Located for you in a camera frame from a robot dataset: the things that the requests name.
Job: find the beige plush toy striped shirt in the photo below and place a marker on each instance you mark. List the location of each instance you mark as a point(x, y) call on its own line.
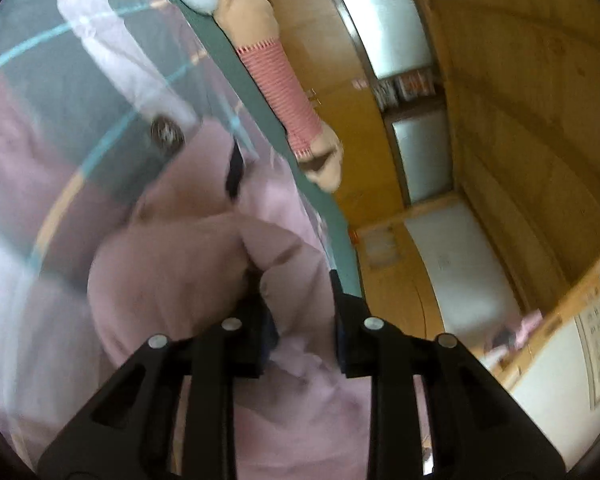
point(280, 90)

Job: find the white board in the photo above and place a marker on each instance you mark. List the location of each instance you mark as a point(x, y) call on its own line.
point(465, 270)

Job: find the pink coat with black stripe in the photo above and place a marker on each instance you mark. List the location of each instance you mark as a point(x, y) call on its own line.
point(180, 270)

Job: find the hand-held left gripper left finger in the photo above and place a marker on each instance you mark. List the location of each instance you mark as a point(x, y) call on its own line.
point(269, 337)

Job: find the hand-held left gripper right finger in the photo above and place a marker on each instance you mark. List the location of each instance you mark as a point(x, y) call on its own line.
point(341, 347)

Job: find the wooden wardrobe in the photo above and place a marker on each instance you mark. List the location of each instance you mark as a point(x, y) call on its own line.
point(350, 150)

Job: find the row of books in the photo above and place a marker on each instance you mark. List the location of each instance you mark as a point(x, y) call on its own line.
point(405, 89)

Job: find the wooden bookcase with glass doors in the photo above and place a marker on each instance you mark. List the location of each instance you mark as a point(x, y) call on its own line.
point(420, 155)

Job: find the pink cloth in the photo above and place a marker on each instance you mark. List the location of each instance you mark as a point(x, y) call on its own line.
point(517, 332)

